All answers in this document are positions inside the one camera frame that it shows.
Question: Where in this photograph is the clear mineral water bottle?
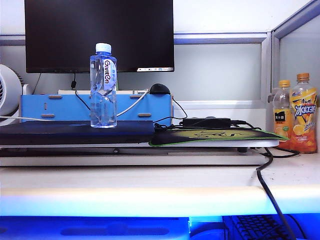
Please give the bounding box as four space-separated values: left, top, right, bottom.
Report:
89 42 118 129

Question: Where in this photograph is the black laptop power adapter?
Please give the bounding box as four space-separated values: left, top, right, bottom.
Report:
182 117 261 129

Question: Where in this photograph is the small orange juice bottle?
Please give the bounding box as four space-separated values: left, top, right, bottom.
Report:
272 79 293 143

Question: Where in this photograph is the iced tea bottle orange label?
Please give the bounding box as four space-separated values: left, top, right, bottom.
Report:
289 72 319 154

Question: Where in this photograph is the black computer mouse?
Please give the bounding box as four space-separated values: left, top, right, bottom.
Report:
149 83 172 95

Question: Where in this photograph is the white desk riser base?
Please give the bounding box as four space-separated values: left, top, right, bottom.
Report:
0 147 267 167

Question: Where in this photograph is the black green-edged mouse pad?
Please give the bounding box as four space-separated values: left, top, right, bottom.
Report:
149 127 290 147

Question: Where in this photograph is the dark blue flat pad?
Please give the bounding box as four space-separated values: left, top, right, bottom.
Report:
0 120 156 146

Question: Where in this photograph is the white desk riser platform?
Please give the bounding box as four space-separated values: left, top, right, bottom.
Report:
0 138 280 151

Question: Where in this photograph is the blue monitor stand box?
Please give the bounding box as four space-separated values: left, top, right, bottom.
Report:
20 88 174 126

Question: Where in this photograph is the black computer monitor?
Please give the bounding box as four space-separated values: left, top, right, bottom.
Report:
24 0 175 74

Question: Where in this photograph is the black keyboard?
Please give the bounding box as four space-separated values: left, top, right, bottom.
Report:
231 214 308 240

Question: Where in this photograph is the white desk fan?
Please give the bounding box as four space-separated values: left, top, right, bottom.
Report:
0 64 31 126

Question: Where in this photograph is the thin black mouse cable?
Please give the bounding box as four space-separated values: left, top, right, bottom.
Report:
152 96 188 130

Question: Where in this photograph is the white cable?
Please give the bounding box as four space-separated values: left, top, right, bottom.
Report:
0 89 150 122

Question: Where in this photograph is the thin black monitor cable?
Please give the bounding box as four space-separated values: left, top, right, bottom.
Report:
71 72 92 111

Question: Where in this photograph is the grey aluminium partition frame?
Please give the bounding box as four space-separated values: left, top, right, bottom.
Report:
0 0 320 106

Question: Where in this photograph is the thick black power cable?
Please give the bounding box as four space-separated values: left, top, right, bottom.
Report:
256 146 301 240

